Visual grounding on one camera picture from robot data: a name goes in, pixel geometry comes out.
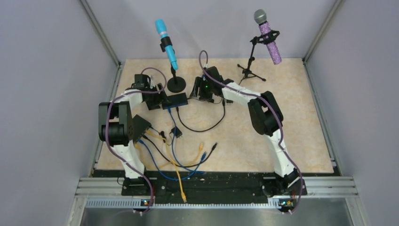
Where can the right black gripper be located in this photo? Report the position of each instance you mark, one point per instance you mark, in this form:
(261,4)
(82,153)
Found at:
(197,84)

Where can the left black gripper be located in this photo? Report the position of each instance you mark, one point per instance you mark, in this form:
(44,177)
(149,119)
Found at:
(154,104)

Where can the small black ribbed network switch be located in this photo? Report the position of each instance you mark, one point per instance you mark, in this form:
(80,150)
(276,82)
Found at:
(175,100)

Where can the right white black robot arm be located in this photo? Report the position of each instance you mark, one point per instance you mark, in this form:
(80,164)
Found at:
(266,119)

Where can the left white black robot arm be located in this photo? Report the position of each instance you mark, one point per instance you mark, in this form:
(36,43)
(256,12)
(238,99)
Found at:
(120,130)

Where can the black round-base microphone stand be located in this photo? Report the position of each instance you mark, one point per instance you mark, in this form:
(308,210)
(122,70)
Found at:
(176,84)

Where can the cyan microphone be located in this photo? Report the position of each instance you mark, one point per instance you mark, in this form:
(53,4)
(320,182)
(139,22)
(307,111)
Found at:
(166,43)

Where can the black tripod microphone stand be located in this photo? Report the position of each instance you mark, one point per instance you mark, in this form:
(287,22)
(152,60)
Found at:
(263,39)

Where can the purple glitter microphone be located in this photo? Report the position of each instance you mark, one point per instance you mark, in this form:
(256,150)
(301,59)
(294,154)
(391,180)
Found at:
(264,27)

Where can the black power adapter with cord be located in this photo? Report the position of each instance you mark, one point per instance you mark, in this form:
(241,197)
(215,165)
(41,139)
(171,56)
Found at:
(226,101)

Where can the large black network switch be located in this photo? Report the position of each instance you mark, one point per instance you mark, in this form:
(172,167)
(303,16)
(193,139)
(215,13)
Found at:
(138,127)

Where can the small black wall plug adapter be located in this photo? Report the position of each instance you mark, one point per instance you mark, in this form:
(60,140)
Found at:
(173,134)

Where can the black ethernet cable loose end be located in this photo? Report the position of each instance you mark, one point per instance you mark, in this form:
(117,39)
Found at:
(191,158)

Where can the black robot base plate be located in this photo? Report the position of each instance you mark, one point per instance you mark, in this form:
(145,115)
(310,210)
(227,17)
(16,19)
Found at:
(211,188)

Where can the aluminium frame rail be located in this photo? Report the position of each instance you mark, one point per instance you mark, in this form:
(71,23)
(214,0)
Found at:
(330,201)

